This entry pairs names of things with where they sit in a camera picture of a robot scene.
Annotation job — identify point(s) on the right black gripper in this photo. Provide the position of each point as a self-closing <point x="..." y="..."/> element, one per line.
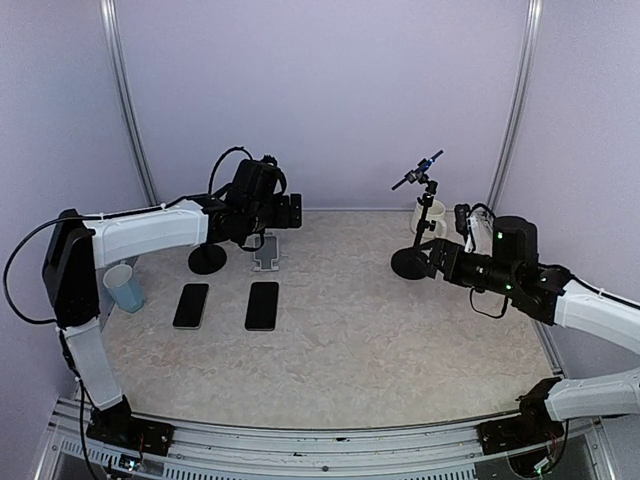
<point x="440" y="255"/>

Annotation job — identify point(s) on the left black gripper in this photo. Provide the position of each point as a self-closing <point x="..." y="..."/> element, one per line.
<point x="284" y="219"/>

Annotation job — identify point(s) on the white wedge phone stand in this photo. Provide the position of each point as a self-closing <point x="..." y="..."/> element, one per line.
<point x="266" y="255"/>

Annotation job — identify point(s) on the black tripod clamp stand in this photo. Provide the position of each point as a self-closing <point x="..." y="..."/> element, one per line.
<point x="410" y="263"/>

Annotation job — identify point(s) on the black round-base phone stand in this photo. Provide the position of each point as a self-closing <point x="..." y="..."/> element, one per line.
<point x="207" y="259"/>

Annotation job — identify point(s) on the black phone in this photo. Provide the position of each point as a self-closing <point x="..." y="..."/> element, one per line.
<point x="191" y="306"/>
<point x="262" y="306"/>

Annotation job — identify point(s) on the blue phone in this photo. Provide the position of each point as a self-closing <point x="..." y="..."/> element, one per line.
<point x="417" y="170"/>

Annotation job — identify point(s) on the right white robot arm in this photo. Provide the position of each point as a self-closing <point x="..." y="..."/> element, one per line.
<point x="553" y="295"/>

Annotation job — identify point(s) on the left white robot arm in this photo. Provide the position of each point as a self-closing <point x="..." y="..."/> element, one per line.
<point x="254" y="202"/>

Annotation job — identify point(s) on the white mug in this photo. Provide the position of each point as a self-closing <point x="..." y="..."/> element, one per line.
<point x="435" y="216"/>

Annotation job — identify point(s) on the light blue mug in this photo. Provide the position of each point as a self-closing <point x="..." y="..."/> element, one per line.
<point x="123" y="287"/>

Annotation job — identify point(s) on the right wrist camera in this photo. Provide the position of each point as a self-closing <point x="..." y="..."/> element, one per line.
<point x="475" y="225"/>

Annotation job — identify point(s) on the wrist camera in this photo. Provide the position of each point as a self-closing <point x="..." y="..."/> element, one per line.
<point x="475" y="225"/>
<point x="270" y="160"/>

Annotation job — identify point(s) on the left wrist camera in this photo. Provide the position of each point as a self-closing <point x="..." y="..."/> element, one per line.
<point x="270" y="160"/>

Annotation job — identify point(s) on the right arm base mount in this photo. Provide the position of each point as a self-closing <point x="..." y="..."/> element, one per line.
<point x="516" y="432"/>

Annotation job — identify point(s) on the front aluminium rail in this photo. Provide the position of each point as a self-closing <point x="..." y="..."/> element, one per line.
<point x="199" y="450"/>

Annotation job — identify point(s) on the right aluminium frame post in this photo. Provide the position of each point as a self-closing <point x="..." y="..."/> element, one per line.
<point x="518" y="101"/>

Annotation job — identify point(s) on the aluminium frame post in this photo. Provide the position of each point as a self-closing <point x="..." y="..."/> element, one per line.
<point x="518" y="101"/>
<point x="110" y="22"/>

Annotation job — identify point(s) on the left aluminium frame post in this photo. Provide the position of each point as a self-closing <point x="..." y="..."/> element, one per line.
<point x="110" y="22"/>

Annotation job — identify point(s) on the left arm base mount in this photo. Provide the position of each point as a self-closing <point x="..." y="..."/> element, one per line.
<point x="132" y="433"/>

